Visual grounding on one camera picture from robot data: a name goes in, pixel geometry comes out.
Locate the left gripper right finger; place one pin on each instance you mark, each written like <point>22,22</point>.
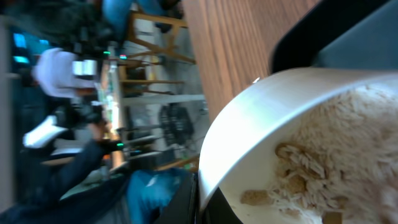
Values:
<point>218,211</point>

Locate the black plastic tray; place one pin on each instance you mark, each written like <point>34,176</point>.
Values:
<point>355,34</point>

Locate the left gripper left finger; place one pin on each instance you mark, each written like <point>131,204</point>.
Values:
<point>182,209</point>

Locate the white bowl with rice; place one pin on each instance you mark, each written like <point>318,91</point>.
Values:
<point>238,150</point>

